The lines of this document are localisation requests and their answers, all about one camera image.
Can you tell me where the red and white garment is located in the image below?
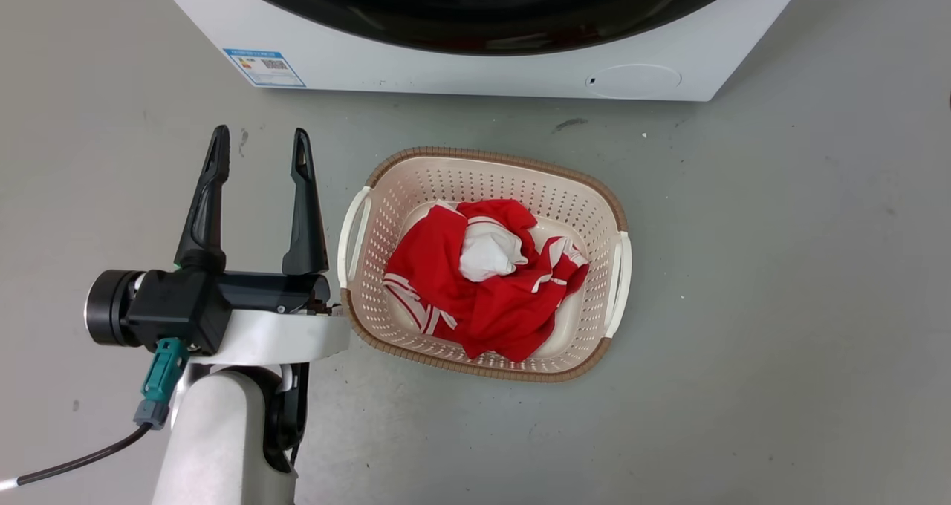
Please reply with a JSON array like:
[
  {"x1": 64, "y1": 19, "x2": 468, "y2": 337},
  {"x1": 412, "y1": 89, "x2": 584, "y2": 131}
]
[{"x1": 383, "y1": 199, "x2": 591, "y2": 364}]

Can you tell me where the round white filter cover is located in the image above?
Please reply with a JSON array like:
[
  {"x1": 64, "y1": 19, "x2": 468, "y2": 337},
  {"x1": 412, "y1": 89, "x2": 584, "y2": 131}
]
[{"x1": 585, "y1": 63, "x2": 683, "y2": 99}]

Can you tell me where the black cable with teal connector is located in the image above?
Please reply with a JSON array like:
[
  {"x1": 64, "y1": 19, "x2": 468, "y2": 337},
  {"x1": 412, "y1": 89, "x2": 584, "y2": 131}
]
[{"x1": 0, "y1": 337, "x2": 191, "y2": 491}]

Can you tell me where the beige plastic laundry basket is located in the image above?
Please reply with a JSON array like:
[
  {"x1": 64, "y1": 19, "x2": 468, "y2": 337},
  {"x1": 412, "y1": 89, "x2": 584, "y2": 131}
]
[{"x1": 337, "y1": 146, "x2": 633, "y2": 384}]

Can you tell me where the black round washing machine door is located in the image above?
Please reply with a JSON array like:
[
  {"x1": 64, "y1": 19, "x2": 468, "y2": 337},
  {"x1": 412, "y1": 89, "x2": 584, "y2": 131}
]
[{"x1": 210, "y1": 0, "x2": 762, "y2": 56}]

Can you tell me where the blue energy label sticker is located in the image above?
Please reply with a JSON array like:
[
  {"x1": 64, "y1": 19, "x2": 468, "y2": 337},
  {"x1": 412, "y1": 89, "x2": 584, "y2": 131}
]
[{"x1": 223, "y1": 48, "x2": 307, "y2": 89}]

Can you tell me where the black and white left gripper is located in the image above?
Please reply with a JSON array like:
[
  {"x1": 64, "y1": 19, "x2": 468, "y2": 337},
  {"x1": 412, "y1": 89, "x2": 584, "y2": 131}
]
[{"x1": 84, "y1": 125, "x2": 351, "y2": 366}]

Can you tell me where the white washing machine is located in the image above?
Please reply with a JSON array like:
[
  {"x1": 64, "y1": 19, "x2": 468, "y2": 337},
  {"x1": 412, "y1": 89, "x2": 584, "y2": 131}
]
[{"x1": 147, "y1": 0, "x2": 815, "y2": 102}]

